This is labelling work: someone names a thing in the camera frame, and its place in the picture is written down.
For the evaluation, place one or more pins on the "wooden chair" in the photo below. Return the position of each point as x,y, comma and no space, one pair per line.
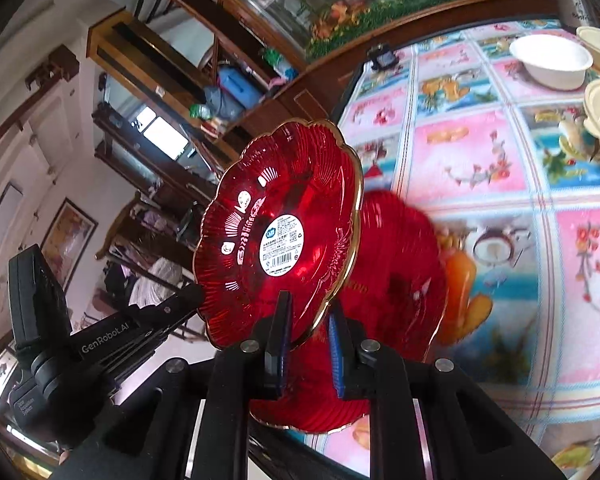
140,240

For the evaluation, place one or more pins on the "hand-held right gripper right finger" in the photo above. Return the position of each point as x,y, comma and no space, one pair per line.
336,360

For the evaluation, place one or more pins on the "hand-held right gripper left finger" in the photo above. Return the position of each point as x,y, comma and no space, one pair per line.
280,350

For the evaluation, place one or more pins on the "fruit print tablecloth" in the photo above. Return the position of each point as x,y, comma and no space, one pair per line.
480,160

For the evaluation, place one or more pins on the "blue bag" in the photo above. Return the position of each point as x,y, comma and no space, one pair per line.
237,90

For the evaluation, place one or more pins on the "red glass plate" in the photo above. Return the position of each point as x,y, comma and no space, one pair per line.
395,280
285,220

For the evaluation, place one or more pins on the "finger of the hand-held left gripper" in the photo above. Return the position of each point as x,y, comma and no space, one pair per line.
145,355
175,300

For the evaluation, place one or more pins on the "green plastic bag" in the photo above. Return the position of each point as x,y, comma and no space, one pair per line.
200,111

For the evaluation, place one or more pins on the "white bowl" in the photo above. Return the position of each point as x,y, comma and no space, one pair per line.
550,60

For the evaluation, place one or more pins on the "wooden shelf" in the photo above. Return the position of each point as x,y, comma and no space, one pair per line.
145,55

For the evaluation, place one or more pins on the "small black device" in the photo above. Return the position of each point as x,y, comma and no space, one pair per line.
382,56

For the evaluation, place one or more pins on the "framed wall picture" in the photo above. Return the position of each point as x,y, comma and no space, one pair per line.
67,242

